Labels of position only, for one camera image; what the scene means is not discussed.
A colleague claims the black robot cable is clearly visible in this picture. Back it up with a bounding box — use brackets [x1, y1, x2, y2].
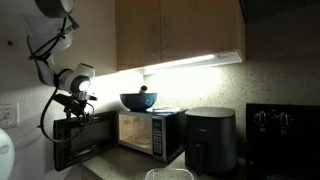
[27, 15, 96, 144]

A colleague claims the black electric stove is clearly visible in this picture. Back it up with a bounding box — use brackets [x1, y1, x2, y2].
[246, 103, 320, 180]

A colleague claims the clear plastic container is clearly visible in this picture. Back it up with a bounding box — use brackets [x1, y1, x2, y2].
[144, 168, 194, 180]

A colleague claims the black microwave door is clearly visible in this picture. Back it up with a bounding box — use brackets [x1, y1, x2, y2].
[53, 111, 118, 171]

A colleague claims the white wall switch plate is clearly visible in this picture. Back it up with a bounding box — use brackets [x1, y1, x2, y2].
[0, 103, 19, 128]

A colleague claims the wooden upper cabinet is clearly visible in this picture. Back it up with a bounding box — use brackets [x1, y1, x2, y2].
[115, 0, 246, 71]

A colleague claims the utensil handle in bowl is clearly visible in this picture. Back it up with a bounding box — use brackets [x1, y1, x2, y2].
[139, 85, 148, 94]

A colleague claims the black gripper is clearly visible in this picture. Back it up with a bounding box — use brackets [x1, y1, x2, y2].
[71, 100, 88, 127]

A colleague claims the blue bowl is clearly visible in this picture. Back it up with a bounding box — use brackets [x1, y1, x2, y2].
[120, 93, 158, 112]

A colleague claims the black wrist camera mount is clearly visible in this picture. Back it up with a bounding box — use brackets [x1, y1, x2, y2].
[54, 93, 98, 110]

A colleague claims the black air fryer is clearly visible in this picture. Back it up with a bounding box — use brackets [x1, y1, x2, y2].
[185, 107, 238, 174]

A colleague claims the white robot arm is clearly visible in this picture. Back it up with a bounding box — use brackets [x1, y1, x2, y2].
[22, 0, 95, 124]

